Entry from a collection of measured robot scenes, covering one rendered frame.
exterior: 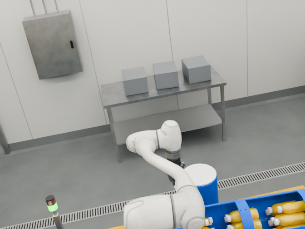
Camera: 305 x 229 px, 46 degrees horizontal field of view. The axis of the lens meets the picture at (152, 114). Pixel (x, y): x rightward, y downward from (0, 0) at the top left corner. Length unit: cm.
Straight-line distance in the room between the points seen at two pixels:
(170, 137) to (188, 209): 56
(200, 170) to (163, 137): 115
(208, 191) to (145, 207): 153
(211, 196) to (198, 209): 153
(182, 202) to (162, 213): 9
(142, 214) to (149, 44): 407
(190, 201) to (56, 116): 437
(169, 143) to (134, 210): 58
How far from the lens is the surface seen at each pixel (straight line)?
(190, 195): 148
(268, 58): 596
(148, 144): 185
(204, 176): 293
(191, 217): 142
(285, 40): 599
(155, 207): 142
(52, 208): 272
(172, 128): 187
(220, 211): 257
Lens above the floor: 287
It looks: 28 degrees down
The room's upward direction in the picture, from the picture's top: 9 degrees counter-clockwise
